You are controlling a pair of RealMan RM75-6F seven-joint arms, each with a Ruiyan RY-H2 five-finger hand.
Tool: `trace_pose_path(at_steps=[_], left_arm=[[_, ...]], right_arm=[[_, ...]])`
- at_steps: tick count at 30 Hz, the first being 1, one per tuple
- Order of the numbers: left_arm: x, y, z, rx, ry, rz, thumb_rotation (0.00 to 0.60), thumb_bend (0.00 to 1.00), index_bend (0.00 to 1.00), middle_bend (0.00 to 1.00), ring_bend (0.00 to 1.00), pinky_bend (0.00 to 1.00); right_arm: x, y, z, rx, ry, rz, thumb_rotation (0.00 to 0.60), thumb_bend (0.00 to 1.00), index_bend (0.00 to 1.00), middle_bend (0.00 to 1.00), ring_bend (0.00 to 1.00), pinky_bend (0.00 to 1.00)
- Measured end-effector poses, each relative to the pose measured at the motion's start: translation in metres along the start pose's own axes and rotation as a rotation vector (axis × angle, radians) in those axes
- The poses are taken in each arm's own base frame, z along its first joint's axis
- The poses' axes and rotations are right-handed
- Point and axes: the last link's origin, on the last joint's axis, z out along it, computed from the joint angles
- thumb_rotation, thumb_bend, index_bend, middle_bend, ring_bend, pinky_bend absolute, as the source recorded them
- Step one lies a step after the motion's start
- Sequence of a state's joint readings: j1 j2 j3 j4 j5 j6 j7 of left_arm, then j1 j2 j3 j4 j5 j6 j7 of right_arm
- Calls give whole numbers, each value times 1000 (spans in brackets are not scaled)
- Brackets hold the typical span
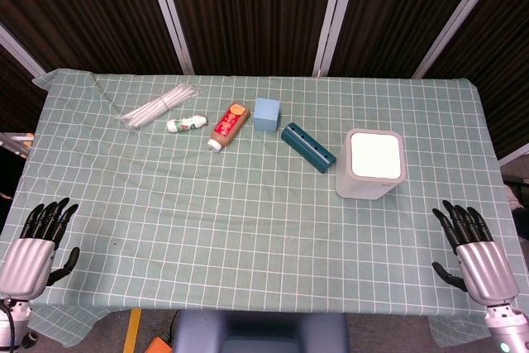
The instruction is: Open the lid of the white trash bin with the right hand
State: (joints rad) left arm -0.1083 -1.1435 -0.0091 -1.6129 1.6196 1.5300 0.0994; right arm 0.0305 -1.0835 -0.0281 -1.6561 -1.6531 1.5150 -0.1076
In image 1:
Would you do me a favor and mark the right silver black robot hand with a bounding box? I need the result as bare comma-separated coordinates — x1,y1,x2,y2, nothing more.
431,199,520,308

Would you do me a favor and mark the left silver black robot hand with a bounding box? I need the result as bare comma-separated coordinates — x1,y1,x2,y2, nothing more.
0,197,81,302

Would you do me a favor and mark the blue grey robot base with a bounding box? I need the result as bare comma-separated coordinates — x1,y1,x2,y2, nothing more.
171,310,350,353

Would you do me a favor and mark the white square container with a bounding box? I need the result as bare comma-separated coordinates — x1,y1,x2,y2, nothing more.
335,128,407,201

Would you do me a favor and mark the yellow floor tape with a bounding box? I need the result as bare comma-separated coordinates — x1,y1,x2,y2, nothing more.
122,308,142,353

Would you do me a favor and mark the orange box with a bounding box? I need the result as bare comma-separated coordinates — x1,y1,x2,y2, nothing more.
144,336,174,353

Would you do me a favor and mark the bundle of white straws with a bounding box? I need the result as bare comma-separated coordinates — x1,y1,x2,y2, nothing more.
116,83,203,130

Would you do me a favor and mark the small white yogurt bottle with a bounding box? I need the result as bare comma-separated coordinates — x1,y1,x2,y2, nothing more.
166,114,207,134

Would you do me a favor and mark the dark teal cylinder with holes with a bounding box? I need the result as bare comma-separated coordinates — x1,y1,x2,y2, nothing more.
280,122,336,174

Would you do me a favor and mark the green checkered tablecloth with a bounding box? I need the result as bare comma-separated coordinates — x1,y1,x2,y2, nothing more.
0,68,529,349

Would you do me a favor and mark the brown drink bottle red label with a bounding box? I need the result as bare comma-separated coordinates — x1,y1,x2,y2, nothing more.
207,101,252,153

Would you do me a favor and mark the light blue cube block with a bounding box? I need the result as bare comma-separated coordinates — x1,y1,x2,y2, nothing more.
252,98,282,131

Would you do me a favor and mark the black cable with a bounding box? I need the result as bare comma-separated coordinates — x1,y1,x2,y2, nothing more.
0,299,18,350

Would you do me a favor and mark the aluminium frame rail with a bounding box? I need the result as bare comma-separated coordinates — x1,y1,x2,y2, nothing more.
0,131,35,158

